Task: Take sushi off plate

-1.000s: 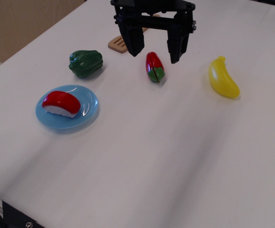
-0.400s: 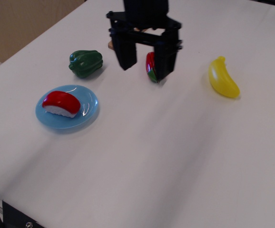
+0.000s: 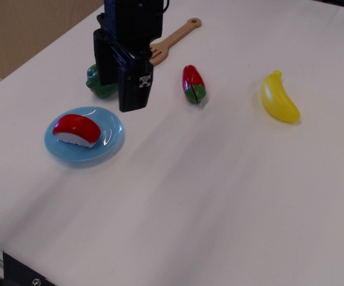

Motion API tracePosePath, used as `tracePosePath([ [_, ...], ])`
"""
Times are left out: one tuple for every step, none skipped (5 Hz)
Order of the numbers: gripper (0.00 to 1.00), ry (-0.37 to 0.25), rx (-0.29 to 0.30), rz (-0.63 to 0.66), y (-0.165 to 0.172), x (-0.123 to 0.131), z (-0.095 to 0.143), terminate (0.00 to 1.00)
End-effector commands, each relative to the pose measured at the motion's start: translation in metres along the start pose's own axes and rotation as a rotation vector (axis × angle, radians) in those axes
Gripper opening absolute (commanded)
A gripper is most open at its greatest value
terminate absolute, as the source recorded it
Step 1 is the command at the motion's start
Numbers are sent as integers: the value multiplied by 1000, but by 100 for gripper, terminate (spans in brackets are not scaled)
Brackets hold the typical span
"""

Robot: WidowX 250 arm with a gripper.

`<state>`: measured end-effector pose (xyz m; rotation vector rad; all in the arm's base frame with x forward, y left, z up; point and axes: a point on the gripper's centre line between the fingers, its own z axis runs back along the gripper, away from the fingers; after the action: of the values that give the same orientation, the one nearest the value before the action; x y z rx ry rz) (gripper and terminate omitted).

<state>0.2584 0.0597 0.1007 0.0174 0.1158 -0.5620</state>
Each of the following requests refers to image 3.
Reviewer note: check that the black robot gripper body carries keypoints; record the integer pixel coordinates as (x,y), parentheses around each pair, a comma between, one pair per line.
(132,25)

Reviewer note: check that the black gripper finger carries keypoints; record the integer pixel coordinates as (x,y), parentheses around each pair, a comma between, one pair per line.
(134,84)
(105,49)

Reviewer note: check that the light blue plastic plate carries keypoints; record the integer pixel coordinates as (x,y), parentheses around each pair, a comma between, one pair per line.
(109,143)

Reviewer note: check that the black metal corner bracket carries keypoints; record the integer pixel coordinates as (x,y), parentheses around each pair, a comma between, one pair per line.
(21,274)

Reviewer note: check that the red and white toy sushi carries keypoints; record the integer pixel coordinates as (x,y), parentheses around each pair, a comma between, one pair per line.
(77,129)

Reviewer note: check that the yellow toy banana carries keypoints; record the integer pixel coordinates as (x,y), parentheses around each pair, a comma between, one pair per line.
(275,99)

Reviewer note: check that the green toy bell pepper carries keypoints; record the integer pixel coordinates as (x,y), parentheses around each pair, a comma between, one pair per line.
(94,84)

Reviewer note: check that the wooden slotted spatula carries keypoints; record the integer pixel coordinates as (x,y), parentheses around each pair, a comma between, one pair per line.
(160,49)

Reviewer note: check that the red and green toy pepper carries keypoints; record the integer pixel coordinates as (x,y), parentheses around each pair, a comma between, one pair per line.
(193,85)

